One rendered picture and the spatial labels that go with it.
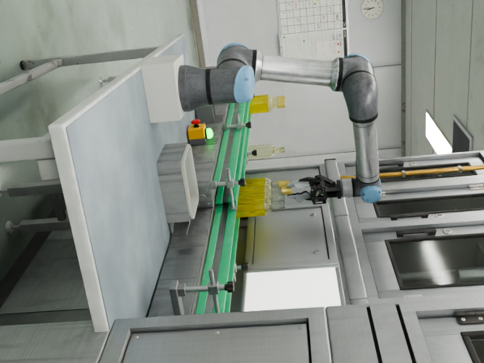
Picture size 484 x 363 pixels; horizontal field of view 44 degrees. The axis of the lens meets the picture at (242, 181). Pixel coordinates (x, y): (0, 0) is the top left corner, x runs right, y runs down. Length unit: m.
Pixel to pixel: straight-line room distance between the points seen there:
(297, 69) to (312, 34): 6.04
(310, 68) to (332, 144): 6.55
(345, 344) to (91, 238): 0.58
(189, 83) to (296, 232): 0.78
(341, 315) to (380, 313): 0.08
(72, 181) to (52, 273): 1.21
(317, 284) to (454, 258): 0.52
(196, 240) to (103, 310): 0.69
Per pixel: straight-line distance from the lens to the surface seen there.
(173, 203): 1.99
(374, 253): 2.28
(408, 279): 2.16
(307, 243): 2.28
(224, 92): 1.91
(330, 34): 8.11
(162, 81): 1.88
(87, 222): 1.31
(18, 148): 1.34
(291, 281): 2.07
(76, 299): 2.25
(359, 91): 1.98
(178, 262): 1.91
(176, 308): 1.64
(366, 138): 2.05
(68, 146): 1.25
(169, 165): 1.94
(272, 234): 2.36
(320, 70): 2.06
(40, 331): 1.49
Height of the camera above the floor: 1.20
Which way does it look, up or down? 5 degrees down
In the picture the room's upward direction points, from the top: 85 degrees clockwise
